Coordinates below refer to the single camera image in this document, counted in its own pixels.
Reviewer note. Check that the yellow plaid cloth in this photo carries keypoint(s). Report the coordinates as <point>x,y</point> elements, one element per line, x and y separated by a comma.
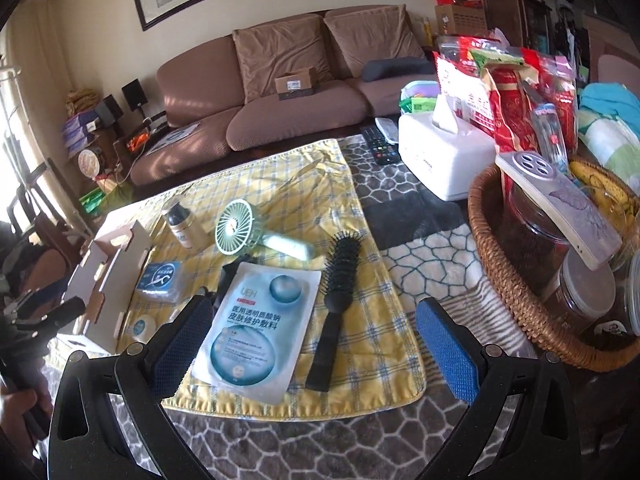
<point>280,180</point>

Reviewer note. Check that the black pouch under sachet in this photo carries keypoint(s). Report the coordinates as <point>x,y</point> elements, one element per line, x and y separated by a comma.
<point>229,277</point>

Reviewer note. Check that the round white dental floss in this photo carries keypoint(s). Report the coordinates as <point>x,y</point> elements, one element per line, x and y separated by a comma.
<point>140,327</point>

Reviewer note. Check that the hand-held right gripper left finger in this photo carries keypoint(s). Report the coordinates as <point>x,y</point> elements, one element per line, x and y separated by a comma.
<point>177,350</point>

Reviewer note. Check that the white red snack bag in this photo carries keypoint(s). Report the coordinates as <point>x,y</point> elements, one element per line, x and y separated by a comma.
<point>460,95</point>

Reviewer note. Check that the green packets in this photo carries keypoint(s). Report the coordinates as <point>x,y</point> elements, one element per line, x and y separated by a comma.
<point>96,201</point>

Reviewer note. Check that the cardboard box red contents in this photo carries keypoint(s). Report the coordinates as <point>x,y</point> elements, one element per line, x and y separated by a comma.
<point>460,20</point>

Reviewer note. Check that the grey patterned table cover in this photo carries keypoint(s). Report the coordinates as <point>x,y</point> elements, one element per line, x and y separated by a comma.
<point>425,260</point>

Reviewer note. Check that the blue white paper sheet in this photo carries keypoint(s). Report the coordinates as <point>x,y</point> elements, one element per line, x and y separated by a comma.
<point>175,136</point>

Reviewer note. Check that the red clear snack bag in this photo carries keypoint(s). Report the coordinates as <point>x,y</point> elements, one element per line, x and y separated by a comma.
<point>557,80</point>

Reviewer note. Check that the brown wicker basket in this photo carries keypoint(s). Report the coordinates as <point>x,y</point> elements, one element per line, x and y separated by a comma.
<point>550,340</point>

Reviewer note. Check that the grey remote control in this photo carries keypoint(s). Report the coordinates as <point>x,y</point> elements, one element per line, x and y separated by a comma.
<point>386,128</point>

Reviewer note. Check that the cream curtain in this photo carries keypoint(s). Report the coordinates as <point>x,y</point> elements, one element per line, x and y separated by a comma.
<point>35,85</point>

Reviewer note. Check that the teal towel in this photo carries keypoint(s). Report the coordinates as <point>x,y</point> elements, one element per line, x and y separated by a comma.
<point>612,102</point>

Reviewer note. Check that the round biscuit tin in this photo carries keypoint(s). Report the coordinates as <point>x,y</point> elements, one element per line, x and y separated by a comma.
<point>91,162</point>

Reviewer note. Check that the black remote control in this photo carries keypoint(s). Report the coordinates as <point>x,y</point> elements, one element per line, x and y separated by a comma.
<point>377,149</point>

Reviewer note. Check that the person's left hand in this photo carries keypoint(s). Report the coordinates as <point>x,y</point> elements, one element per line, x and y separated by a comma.
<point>12,410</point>

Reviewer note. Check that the white embossed flat device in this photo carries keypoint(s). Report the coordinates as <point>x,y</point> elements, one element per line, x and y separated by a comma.
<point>560,205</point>

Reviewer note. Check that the small cardboard box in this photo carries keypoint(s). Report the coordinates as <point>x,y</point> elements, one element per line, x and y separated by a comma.
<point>295,82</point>

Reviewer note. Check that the clear jar dark contents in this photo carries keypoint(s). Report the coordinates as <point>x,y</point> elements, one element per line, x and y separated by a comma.
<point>530,255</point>

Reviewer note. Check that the face mask packet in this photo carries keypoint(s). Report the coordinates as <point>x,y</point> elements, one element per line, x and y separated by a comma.
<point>255,330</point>

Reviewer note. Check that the dark wooden cabinet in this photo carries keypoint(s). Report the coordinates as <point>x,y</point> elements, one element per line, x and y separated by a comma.
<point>505,20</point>

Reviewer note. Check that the brown sofa cushion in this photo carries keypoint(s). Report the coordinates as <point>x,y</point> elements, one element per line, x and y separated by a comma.
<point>282,55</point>
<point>372,42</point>

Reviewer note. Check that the blue floss pick box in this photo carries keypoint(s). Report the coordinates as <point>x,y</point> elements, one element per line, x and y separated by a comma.
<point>160,280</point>

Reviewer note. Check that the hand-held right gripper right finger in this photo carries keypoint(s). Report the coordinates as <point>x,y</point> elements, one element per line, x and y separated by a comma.
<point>445,355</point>

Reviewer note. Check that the white tissue box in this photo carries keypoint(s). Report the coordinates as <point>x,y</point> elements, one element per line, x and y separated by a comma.
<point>440,160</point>

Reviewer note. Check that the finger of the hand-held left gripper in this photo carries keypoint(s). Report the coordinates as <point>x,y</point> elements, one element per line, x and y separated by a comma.
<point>65,310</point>

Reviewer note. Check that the cardboard box tray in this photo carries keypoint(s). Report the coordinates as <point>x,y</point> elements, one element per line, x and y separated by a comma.
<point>107,270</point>

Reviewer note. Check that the dark wooden chair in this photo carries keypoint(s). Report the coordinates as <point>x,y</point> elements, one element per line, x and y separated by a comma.
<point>52,227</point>

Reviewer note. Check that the bananas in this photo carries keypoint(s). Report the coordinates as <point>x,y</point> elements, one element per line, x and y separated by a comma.
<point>600,180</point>

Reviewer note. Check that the black speaker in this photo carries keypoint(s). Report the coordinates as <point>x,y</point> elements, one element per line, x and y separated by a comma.
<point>107,110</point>
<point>132,92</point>

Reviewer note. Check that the stack of purple tissue packs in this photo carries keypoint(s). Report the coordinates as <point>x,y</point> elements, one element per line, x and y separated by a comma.
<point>79,132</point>

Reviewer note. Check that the cream lotion pump bottle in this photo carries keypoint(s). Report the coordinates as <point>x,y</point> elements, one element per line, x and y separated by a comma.
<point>179,225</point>

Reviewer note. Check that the brown sofa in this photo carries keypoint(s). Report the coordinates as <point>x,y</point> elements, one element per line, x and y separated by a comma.
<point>200,85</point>

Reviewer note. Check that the black hairbrush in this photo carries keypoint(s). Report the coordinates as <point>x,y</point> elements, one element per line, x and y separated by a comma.
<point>335,280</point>

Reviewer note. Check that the clear lidded jar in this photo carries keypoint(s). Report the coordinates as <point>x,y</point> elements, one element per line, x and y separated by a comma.
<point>582,295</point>

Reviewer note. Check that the green wet wipes pack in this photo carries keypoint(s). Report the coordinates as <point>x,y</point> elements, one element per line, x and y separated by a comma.
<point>420,105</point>

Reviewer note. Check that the dark grey pillow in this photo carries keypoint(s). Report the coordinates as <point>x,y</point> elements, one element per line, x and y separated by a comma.
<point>395,69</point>

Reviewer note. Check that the green handheld fan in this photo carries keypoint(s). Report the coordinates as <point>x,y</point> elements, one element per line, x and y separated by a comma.
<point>235,225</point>

